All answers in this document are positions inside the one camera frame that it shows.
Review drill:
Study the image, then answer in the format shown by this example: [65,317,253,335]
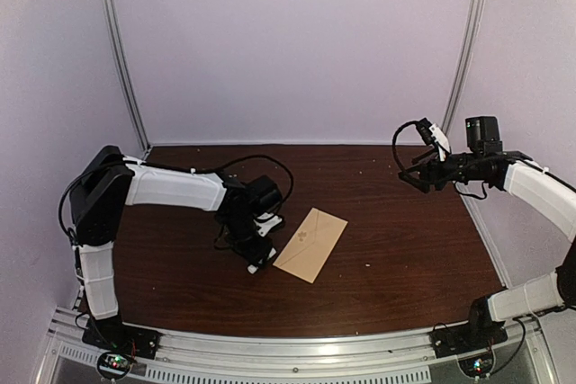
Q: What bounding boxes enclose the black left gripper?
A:
[223,214,275,270]

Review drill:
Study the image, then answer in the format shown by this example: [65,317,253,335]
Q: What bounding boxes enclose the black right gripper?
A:
[399,146,483,194]

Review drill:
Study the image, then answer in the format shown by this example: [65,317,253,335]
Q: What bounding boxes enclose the green white glue stick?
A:
[247,248,276,274]

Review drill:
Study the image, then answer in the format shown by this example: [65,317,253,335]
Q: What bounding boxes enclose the tan paper envelope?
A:
[273,208,348,283]

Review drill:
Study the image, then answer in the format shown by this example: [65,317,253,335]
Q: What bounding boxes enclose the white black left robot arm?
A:
[58,146,286,352]

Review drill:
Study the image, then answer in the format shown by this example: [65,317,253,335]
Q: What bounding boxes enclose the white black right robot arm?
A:
[392,116,575,350]

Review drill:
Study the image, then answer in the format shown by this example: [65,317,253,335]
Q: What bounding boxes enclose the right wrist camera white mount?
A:
[416,118,451,162]

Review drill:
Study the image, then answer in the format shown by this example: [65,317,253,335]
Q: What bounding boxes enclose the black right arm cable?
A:
[391,121,424,176]

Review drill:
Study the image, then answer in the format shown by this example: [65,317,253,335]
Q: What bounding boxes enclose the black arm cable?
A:
[391,121,424,176]
[188,155,294,205]

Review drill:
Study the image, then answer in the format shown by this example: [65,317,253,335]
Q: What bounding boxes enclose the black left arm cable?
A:
[188,155,294,205]

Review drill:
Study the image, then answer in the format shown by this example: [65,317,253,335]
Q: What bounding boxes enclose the right aluminium corner post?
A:
[442,0,486,133]

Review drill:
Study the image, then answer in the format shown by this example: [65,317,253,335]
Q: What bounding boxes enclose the aluminium corner post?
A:
[102,0,151,155]
[442,0,486,133]

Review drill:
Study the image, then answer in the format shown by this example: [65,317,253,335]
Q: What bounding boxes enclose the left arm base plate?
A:
[82,322,160,381]

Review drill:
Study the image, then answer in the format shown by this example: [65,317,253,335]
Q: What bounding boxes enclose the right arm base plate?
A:
[428,322,510,380]

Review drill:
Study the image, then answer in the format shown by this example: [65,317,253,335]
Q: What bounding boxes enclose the aluminium front frame rail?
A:
[44,302,554,384]

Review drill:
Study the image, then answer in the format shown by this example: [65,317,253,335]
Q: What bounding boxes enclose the left aluminium corner post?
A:
[102,0,151,155]

